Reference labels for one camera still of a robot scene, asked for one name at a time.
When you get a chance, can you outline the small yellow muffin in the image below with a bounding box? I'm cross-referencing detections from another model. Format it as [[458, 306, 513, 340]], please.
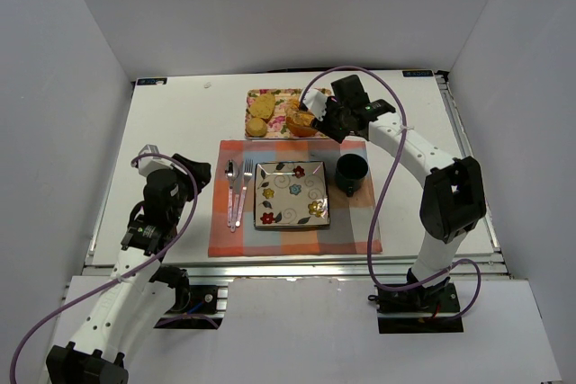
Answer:
[[245, 118, 267, 138]]

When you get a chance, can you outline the square floral plate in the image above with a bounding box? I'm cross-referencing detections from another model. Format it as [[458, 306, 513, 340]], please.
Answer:
[[253, 161, 330, 230]]

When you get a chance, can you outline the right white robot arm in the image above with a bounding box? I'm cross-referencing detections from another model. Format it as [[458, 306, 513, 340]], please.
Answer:
[[300, 75, 487, 306]]

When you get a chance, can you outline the floral serving tray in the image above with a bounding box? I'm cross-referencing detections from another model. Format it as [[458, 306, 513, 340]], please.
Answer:
[[245, 88, 326, 139]]

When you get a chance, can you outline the blue table label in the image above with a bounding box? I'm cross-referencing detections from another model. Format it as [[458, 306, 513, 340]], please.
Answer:
[[136, 77, 167, 86], [401, 69, 435, 78]]

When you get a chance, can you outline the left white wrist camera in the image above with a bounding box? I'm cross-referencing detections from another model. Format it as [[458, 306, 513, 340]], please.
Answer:
[[130, 144, 171, 177]]

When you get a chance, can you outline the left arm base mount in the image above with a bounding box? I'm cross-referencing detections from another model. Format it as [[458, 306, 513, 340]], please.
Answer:
[[151, 266, 224, 330]]

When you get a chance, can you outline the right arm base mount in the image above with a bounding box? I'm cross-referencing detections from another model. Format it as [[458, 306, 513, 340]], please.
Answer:
[[367, 282, 464, 335]]

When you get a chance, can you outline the spoon with pink handle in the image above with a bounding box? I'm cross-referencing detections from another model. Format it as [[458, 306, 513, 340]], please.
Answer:
[[225, 159, 239, 228]]

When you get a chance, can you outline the left blue table label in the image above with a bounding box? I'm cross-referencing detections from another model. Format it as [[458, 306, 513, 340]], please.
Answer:
[[136, 77, 167, 86]]

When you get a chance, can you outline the dark green mug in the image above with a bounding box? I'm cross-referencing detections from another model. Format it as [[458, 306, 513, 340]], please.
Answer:
[[335, 154, 369, 197]]

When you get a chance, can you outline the checkered orange placemat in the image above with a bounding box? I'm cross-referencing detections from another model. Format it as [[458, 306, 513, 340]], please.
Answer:
[[208, 139, 383, 257]]

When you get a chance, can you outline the orange sugar-topped bun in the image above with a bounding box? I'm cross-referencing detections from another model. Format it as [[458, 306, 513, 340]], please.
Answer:
[[285, 99, 319, 138]]

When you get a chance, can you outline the aluminium table frame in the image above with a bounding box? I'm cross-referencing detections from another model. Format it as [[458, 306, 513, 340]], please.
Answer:
[[80, 69, 512, 286]]

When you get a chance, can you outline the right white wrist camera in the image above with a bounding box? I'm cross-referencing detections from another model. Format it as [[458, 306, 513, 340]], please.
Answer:
[[301, 89, 332, 121]]

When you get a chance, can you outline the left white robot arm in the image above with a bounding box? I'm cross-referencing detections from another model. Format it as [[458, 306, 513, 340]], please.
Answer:
[[46, 151, 212, 383]]

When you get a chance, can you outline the fork with pink handle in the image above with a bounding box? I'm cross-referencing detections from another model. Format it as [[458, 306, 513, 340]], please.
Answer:
[[230, 159, 255, 232]]

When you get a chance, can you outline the right blue table label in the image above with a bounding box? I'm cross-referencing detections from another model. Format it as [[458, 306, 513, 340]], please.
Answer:
[[401, 69, 435, 78]]

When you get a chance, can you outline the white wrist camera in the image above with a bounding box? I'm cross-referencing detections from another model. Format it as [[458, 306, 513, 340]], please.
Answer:
[[130, 144, 171, 177], [301, 89, 332, 121]]

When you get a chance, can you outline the oval herb bread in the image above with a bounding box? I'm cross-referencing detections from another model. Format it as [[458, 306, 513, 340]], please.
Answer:
[[248, 94, 275, 121]]

